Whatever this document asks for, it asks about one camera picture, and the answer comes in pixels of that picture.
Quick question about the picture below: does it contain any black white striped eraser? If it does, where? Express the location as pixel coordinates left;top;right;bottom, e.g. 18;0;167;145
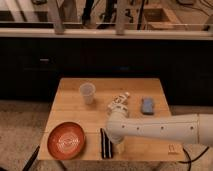
100;128;113;159

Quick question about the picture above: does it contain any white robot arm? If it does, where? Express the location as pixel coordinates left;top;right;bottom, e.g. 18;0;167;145
105;105;213;147

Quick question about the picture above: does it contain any orange ceramic bowl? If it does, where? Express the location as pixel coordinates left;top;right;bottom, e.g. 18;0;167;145
47;122;86;160

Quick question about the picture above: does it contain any translucent plastic cup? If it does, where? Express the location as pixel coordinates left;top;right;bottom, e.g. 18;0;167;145
79;82;96;105

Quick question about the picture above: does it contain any white small bottle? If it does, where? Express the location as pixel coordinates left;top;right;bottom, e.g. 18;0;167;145
107;92;130;111

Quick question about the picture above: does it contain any blue sponge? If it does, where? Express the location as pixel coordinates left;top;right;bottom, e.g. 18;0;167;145
141;98;154;115

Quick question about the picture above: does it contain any black cabinet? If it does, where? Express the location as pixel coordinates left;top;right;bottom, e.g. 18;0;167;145
0;37;213;106

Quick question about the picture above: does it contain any black cable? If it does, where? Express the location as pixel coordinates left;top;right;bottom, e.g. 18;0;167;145
178;146;209;171

